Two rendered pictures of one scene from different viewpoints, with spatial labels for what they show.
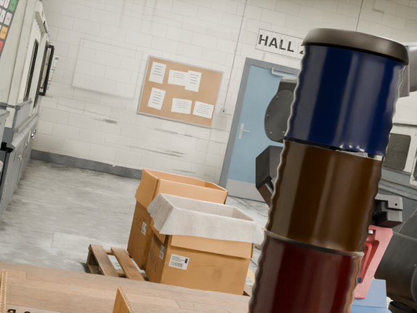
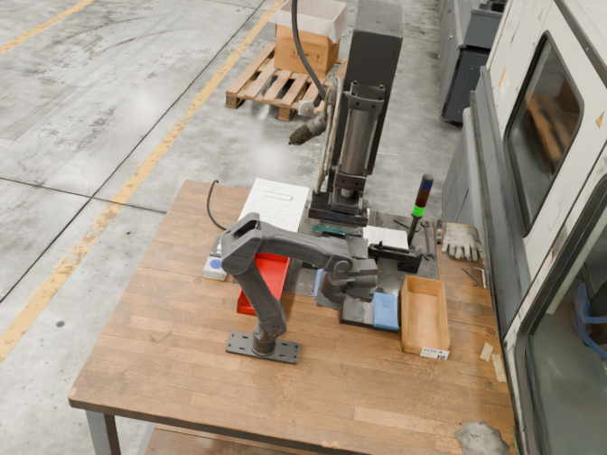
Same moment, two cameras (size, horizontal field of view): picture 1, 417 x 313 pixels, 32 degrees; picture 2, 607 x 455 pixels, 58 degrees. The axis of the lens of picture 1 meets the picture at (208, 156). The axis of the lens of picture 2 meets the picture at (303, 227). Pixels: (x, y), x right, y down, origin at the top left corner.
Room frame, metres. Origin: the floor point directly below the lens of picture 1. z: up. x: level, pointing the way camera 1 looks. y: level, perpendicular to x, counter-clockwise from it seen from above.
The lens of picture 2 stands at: (1.81, 0.06, 2.11)
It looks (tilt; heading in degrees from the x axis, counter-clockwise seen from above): 39 degrees down; 198
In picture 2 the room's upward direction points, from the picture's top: 8 degrees clockwise
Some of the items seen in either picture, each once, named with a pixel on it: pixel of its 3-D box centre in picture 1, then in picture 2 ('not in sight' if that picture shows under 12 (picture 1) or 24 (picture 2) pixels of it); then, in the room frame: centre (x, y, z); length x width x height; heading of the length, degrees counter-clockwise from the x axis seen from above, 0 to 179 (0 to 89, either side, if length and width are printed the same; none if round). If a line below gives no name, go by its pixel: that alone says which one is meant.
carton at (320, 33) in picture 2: not in sight; (310, 34); (-2.79, -1.61, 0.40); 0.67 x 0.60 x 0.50; 8
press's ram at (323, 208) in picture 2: not in sight; (346, 168); (0.42, -0.28, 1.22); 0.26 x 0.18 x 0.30; 16
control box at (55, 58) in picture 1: (44, 71); not in sight; (7.73, 1.87, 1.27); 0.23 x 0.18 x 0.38; 102
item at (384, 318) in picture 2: not in sight; (387, 309); (0.63, -0.02, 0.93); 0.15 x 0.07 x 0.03; 17
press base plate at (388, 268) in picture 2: not in sight; (341, 251); (0.40, -0.24, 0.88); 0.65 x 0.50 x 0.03; 106
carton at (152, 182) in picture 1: (175, 222); not in sight; (4.82, 0.12, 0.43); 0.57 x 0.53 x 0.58; 17
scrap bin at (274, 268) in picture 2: not in sight; (265, 280); (0.70, -0.39, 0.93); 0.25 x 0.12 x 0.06; 16
